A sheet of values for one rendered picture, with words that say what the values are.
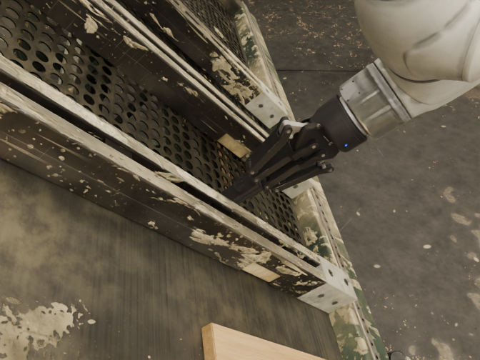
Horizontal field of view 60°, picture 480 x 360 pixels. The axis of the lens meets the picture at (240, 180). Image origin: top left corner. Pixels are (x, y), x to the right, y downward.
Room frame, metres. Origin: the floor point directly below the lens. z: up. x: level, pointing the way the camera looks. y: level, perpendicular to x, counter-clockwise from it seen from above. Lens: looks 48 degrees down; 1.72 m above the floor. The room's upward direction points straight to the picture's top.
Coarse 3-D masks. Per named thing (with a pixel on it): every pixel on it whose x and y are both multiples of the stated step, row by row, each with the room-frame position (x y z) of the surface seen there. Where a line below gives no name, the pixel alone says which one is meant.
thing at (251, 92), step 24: (144, 0) 0.91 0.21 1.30; (168, 0) 0.92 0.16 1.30; (168, 24) 0.92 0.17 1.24; (192, 24) 0.93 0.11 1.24; (192, 48) 0.92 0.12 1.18; (216, 48) 0.93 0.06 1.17; (216, 72) 0.93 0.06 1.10; (240, 72) 0.94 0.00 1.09; (240, 96) 0.94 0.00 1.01; (264, 96) 0.95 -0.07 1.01; (264, 120) 0.95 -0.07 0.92
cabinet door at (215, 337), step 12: (216, 324) 0.22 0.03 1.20; (204, 336) 0.20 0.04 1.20; (216, 336) 0.20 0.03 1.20; (228, 336) 0.21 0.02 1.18; (240, 336) 0.21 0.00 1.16; (252, 336) 0.22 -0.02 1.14; (204, 348) 0.19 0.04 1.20; (216, 348) 0.19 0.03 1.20; (228, 348) 0.19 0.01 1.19; (240, 348) 0.20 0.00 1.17; (252, 348) 0.21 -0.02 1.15; (264, 348) 0.21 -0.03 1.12; (276, 348) 0.22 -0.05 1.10; (288, 348) 0.23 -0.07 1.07
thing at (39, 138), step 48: (0, 96) 0.31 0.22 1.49; (48, 96) 0.35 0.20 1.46; (0, 144) 0.30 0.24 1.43; (48, 144) 0.31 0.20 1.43; (96, 144) 0.33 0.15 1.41; (96, 192) 0.31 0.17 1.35; (144, 192) 0.32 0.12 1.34; (192, 192) 0.37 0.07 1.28; (192, 240) 0.33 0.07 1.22; (240, 240) 0.34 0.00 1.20; (288, 240) 0.40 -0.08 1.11; (288, 288) 0.36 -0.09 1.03; (336, 288) 0.37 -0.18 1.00
